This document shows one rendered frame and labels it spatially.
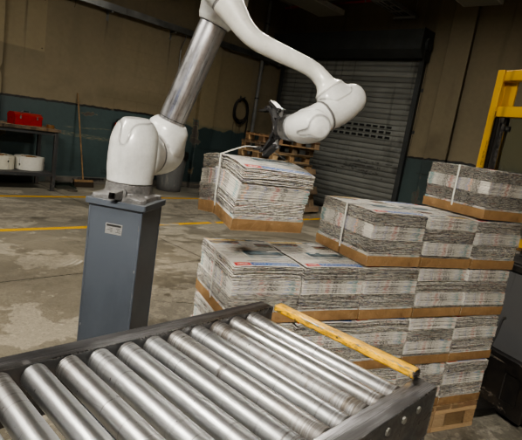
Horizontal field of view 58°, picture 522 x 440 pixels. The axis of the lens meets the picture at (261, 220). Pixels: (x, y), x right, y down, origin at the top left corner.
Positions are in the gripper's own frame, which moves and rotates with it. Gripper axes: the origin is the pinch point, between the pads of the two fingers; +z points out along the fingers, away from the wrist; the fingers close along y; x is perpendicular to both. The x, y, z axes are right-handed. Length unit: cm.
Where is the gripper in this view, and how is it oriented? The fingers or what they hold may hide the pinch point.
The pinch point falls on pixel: (260, 129)
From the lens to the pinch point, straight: 181.2
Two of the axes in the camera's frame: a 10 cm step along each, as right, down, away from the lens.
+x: 8.9, 0.7, 4.6
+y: -1.3, 9.9, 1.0
